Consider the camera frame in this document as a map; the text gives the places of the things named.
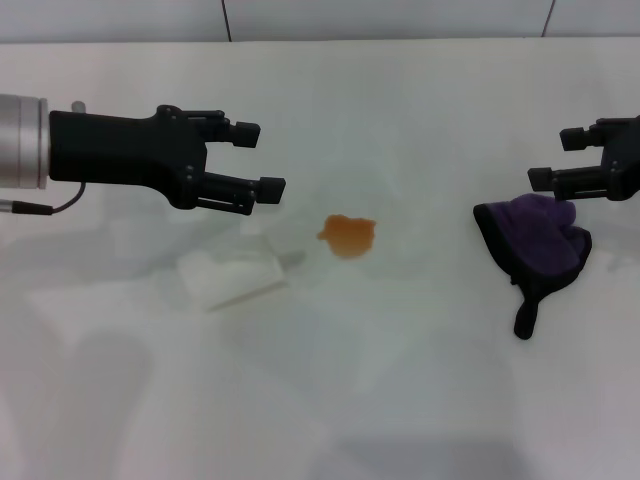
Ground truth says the brown water stain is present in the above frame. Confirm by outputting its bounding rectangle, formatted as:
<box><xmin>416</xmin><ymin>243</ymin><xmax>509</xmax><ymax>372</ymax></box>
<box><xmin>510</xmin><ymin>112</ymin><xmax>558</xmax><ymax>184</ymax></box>
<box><xmin>316</xmin><ymin>213</ymin><xmax>378</xmax><ymax>261</ymax></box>

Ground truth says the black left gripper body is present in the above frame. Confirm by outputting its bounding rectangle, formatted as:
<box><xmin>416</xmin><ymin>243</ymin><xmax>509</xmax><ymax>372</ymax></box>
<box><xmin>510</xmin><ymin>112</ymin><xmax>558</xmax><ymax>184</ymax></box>
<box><xmin>48</xmin><ymin>104</ymin><xmax>209</xmax><ymax>211</ymax></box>

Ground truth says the dark left arm cable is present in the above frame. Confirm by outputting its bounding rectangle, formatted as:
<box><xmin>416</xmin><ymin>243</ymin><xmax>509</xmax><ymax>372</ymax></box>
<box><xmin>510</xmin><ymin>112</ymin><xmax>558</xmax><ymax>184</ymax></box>
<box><xmin>0</xmin><ymin>182</ymin><xmax>89</xmax><ymax>217</ymax></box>

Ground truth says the white paper cup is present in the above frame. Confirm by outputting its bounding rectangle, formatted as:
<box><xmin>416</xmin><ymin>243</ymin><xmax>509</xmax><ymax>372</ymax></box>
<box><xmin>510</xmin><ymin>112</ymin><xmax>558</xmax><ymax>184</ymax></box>
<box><xmin>177</xmin><ymin>233</ymin><xmax>292</xmax><ymax>314</ymax></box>

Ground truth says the purple-blue rag with black trim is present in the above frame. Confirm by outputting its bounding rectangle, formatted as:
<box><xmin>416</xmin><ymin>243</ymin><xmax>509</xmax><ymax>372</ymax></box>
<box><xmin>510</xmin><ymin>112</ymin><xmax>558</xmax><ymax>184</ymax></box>
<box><xmin>472</xmin><ymin>193</ymin><xmax>594</xmax><ymax>341</ymax></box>

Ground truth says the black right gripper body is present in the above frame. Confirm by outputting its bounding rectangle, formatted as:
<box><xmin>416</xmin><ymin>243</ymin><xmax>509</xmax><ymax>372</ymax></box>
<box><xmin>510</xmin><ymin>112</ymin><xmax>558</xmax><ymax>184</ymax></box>
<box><xmin>599</xmin><ymin>115</ymin><xmax>640</xmax><ymax>202</ymax></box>

